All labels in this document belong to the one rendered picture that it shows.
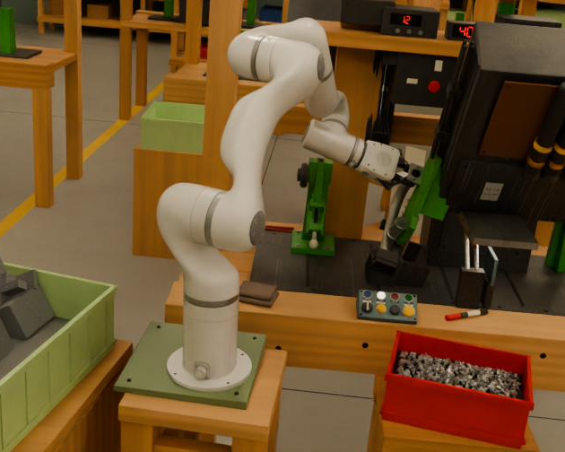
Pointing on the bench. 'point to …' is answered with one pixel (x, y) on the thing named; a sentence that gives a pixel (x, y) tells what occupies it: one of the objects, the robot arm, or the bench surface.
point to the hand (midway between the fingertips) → (410, 176)
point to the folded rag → (257, 293)
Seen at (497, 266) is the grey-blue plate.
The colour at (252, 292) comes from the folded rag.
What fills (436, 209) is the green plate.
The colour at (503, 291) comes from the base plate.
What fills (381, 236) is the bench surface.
